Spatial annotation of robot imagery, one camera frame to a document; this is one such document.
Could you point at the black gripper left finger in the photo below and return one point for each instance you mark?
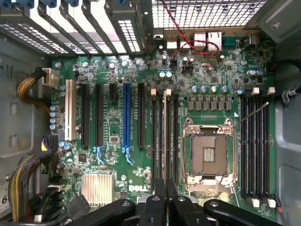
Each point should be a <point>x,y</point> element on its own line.
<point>152,212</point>

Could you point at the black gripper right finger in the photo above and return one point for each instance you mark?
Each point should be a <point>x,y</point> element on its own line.
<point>182,212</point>

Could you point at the black RAM slot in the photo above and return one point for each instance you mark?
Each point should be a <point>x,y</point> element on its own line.
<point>160,141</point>
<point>153,141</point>
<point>251,146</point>
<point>168,92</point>
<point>243,146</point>
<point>258,146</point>
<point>175,141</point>
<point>266,146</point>

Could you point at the metal socket cover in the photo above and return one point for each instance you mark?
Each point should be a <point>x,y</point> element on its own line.
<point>207,188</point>

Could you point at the thin metal locking lever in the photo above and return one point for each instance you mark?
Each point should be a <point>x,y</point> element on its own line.
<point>251,114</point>
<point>184,160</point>

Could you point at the silver finned heat sink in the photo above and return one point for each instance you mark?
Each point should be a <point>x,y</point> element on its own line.
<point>97,188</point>

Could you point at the CPU socket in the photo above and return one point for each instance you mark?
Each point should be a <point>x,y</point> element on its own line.
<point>209,153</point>

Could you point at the long black expansion slot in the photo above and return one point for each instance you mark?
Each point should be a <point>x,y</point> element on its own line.
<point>99,117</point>
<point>141,117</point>
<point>85,117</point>

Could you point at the blue expansion slot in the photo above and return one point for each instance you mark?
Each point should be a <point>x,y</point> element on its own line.
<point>127,117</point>

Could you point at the black data plug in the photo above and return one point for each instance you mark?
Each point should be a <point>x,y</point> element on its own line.
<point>55,195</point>

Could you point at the black main power plug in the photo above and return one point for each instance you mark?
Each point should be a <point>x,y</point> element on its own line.
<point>50,146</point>

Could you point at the open PC case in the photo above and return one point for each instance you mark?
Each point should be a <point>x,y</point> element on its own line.
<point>287,141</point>

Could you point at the short black expansion slot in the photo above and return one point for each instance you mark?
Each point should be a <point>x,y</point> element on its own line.
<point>113,91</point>

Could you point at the white expansion slot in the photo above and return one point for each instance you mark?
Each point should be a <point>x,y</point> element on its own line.
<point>70,110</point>

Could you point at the green motherboard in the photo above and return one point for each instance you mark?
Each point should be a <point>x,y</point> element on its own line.
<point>207,68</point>

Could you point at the silver power supply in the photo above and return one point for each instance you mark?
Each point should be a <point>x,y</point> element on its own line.
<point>23,122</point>

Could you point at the white power plug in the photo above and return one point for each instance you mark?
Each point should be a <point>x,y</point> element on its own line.
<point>51,77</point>

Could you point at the blue slot clip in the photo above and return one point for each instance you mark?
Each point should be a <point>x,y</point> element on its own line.
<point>27,2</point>
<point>48,2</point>
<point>5,2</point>
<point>73,2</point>

